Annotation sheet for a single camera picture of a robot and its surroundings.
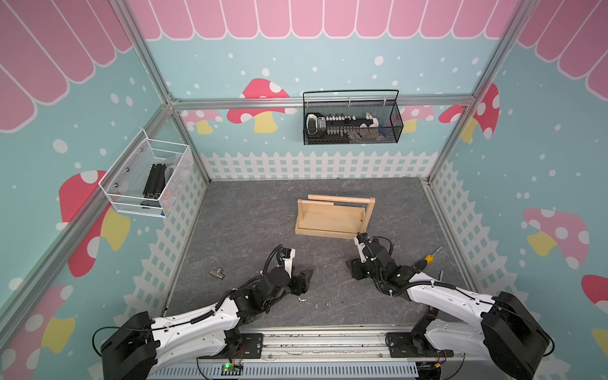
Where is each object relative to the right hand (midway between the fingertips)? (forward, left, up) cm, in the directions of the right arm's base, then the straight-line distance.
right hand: (351, 260), depth 87 cm
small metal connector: (-2, +50, -4) cm, 51 cm away
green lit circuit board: (-32, +40, -8) cm, 52 cm away
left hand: (-6, +17, +3) cm, 19 cm away
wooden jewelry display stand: (+25, +1, -7) cm, 26 cm away
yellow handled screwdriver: (+3, -32, -5) cm, 32 cm away
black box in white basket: (+12, +62, +30) cm, 70 cm away
